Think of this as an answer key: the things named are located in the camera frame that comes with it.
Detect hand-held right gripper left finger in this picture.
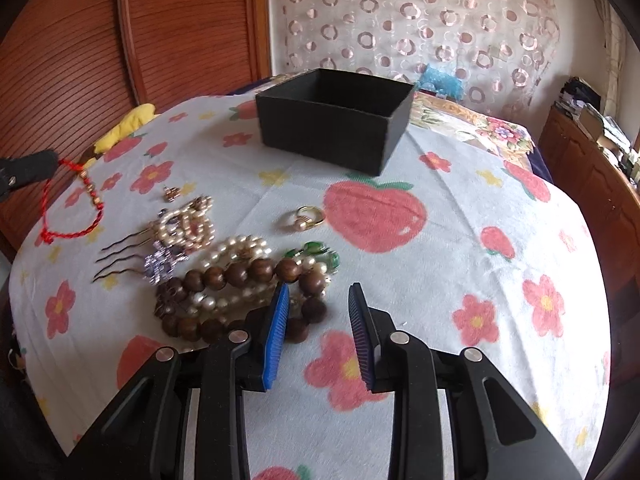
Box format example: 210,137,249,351
65,281,291,480

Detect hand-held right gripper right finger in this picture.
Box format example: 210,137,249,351
347,281,583,480

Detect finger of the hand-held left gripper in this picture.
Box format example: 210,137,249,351
0,149,60,192

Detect red string bracelet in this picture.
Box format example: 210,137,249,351
39,157,106,246

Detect wooden bead bracelet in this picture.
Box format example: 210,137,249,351
160,257,328,346

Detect green bead bracelet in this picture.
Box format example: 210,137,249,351
285,241,341,278

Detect white pearl necklace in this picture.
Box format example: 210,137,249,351
177,234,311,356

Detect gold pearl ring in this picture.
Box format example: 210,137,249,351
279,204,327,233

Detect dark flower brooch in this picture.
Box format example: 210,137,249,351
154,280,188,318

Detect silver rhinestone hair comb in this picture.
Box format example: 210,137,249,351
144,240,188,286

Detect pearl hair comb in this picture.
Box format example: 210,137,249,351
92,195,218,281

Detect black box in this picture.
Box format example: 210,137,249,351
255,67,416,177

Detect yellow cloth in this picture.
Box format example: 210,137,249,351
92,103,157,155

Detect wooden slatted wardrobe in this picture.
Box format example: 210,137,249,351
0,0,273,261

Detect floral bedspread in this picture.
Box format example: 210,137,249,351
410,91,538,176

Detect blue plastic bag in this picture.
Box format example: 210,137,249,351
417,62,466,101

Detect wooden cabinet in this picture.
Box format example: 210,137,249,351
537,102,640,321

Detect cardboard box with clutter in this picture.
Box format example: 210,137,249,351
580,102,635,156

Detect circle pattern curtain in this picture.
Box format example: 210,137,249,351
270,0,561,126

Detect stack of dark clothes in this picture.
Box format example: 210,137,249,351
559,76,601,111

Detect window curtain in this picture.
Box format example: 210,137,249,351
596,0,629,116

